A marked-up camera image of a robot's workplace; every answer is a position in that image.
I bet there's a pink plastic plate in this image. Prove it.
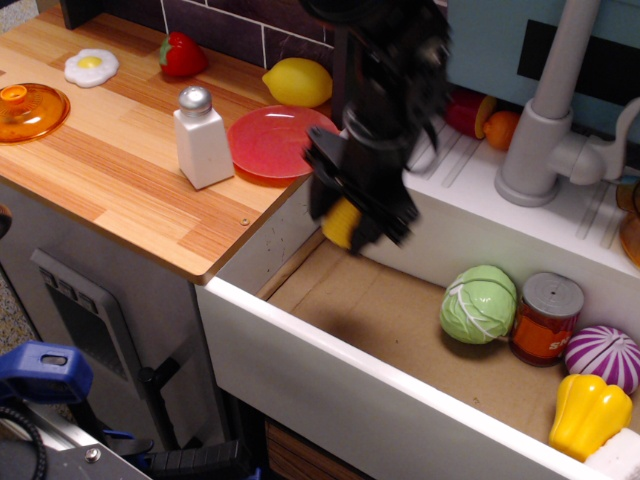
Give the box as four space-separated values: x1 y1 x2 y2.
227 105 339 181

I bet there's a yellow toy corn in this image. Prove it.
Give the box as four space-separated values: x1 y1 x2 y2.
321 198 362 250

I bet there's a grey toy oven door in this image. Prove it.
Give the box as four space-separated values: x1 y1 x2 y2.
31 249 180 450

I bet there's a black corrugated cable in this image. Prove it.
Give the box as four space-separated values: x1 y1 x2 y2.
0 405 49 480

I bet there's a purple striped toy onion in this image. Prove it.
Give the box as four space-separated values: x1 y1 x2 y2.
564 326 639 395

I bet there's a white toy sink basin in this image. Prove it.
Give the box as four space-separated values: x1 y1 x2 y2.
196 121 639 479

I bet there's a grey toy faucet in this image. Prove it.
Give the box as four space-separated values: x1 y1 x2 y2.
494 1 639 207

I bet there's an orange transparent pot lid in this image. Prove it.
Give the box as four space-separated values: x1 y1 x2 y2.
1 83 71 145

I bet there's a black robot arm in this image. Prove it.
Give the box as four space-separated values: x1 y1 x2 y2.
302 1 450 255

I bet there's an orange labelled toy can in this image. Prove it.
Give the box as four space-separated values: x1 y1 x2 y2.
509 272 584 367

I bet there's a yellow toy lemon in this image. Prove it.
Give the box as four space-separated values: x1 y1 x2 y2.
262 58 333 108

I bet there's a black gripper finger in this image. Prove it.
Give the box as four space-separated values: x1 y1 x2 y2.
309 170 343 221
349 213 385 255

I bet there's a red toy apple half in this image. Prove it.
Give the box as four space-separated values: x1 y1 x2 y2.
444 88 497 140

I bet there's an orange toy citrus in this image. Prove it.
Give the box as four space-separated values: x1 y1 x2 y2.
483 111 520 151

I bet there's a green toy cabbage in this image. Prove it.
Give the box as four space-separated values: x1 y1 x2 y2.
440 265 517 345

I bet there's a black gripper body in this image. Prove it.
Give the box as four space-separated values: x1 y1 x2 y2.
304 107 420 245

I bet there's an orange transparent pot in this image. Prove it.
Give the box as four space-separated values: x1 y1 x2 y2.
616 177 640 267

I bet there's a toy fried egg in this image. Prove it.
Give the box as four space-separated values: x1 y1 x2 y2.
64 49 120 88

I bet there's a yellow toy bell pepper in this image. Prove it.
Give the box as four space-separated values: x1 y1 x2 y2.
548 374 633 462

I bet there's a blue clamp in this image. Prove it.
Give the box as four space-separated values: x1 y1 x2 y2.
1 341 94 404

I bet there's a red toy strawberry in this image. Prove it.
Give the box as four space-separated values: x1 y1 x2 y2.
159 32 209 77

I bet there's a white salt shaker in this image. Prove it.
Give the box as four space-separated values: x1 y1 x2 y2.
173 86 234 190

